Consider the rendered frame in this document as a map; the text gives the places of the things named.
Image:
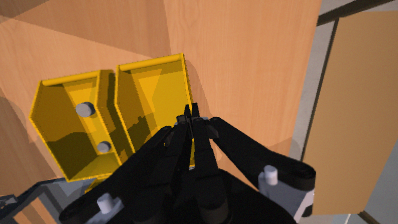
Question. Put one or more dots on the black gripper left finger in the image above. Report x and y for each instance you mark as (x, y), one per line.
(150, 171)

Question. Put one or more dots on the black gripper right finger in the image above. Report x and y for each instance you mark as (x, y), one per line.
(286, 181)

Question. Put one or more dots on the yellow open-front bin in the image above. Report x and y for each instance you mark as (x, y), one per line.
(98, 181)
(71, 139)
(150, 98)

